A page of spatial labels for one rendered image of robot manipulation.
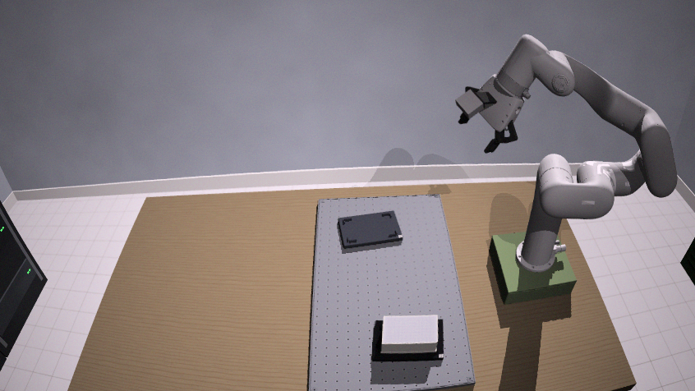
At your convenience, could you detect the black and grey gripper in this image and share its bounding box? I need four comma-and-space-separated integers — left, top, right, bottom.
465, 74, 525, 153

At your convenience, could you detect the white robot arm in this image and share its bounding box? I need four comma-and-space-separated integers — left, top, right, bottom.
496, 34, 678, 272

